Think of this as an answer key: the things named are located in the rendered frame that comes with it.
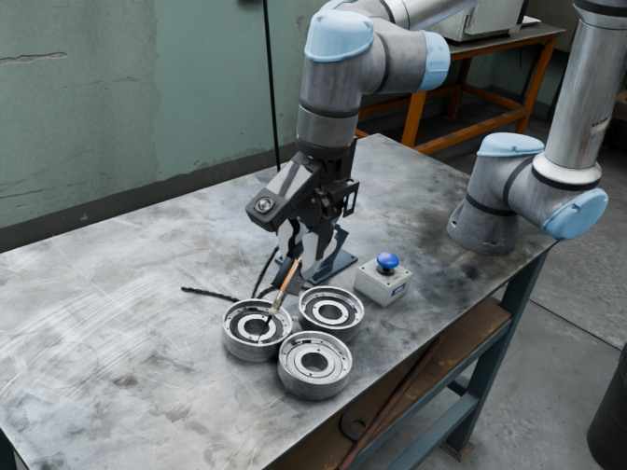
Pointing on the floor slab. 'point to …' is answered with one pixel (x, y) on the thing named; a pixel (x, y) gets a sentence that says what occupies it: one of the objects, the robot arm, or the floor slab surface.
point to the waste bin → (611, 421)
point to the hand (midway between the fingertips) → (295, 269)
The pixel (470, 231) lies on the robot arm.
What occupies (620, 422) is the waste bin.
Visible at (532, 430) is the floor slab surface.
